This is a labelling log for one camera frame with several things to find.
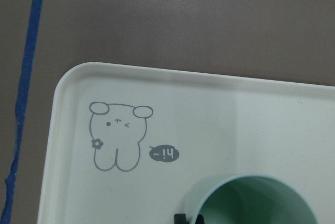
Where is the cream rectangular tray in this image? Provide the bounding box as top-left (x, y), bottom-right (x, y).
top-left (38, 62), bottom-right (334, 223)

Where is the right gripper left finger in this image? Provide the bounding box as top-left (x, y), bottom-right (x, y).
top-left (173, 214), bottom-right (188, 224)

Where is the brown paper table mat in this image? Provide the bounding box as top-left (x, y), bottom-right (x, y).
top-left (10, 0), bottom-right (334, 223)

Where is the mint green plastic cup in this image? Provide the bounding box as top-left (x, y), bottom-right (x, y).
top-left (183, 174), bottom-right (318, 223)

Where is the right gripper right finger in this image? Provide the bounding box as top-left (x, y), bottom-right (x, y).
top-left (195, 214), bottom-right (205, 224)

